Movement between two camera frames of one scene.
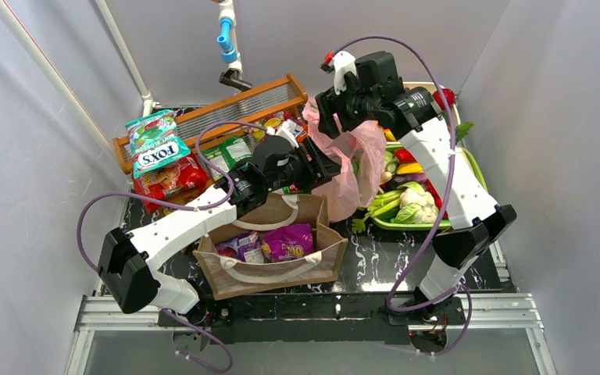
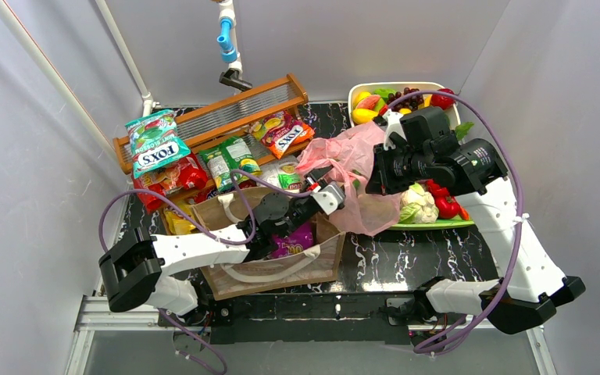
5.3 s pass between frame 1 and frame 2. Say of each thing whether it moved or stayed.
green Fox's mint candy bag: stayed
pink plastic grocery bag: moved
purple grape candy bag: stayed
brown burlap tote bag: stayed
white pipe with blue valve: stayed
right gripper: moved
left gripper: moved
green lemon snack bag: stayed
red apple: stayed
